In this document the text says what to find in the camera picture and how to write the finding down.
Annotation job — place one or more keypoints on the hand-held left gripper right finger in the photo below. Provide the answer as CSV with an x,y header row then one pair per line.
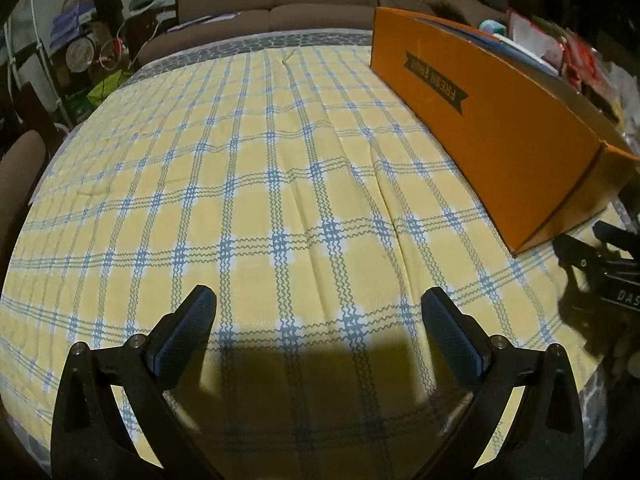
x,y
452,337

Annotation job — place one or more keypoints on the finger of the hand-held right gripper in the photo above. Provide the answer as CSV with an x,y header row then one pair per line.
x,y
582,257
617,237

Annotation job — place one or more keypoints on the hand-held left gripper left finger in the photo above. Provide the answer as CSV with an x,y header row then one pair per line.
x,y
182,335

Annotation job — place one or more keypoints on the orange cardboard box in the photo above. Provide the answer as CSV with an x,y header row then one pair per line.
x,y
500,135

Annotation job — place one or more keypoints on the yellow checked tablecloth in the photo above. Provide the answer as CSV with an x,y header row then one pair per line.
x,y
250,185

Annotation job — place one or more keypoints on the pile of snack packets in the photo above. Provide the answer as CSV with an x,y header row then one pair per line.
x,y
585,60

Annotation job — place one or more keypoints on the green white round container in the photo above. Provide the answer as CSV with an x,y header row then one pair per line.
x,y
491,26

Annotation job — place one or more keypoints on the green bag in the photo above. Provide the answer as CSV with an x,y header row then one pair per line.
x,y
105,90

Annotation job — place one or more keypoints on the round tin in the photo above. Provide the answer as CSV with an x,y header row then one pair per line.
x,y
80,55

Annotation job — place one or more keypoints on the papers on sofa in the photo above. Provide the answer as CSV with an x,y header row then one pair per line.
x,y
212,19

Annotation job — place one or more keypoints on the white coat stand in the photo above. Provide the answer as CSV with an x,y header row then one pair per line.
x,y
37,45

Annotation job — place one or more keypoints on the purple boxes stack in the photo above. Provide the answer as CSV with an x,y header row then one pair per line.
x,y
72,22

